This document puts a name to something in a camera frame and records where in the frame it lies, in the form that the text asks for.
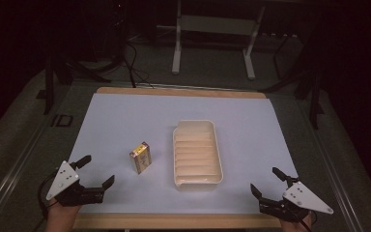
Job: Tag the white metal stand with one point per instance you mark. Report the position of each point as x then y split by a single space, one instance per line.
215 35

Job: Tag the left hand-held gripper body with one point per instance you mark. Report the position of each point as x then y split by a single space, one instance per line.
67 185

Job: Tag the person's left hand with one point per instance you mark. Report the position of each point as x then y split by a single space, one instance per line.
61 216

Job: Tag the person's right hand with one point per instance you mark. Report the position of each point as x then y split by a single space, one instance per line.
298 224

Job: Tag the black metal stand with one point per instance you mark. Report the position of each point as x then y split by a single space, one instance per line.
306 74

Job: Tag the cream plastic soap dish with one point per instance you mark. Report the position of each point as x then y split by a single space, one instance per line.
196 155

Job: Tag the white paper sheet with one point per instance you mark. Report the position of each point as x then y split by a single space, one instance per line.
180 135

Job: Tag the black tripod stand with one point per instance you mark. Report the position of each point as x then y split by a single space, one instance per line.
87 48

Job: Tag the small yellow soap box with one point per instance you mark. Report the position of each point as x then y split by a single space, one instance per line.
139 157

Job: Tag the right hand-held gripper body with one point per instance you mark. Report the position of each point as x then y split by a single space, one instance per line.
298 201

